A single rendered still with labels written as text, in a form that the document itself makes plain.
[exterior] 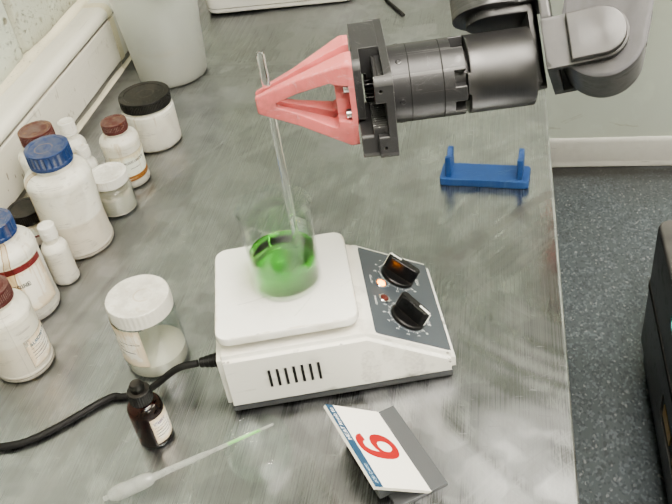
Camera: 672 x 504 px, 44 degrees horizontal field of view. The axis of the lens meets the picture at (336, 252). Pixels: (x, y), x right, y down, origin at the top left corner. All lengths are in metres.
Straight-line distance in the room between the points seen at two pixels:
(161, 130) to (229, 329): 0.47
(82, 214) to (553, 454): 0.55
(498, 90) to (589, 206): 1.60
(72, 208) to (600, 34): 0.58
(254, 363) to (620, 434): 1.09
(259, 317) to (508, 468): 0.23
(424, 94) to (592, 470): 1.12
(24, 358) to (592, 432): 1.14
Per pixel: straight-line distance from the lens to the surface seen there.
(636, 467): 1.64
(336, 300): 0.69
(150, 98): 1.10
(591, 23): 0.59
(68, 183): 0.92
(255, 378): 0.71
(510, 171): 0.97
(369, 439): 0.67
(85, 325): 0.88
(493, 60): 0.61
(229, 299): 0.72
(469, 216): 0.91
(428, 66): 0.60
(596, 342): 1.84
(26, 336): 0.82
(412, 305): 0.72
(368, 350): 0.70
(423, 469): 0.68
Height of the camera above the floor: 1.30
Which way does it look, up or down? 39 degrees down
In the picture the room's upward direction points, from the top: 9 degrees counter-clockwise
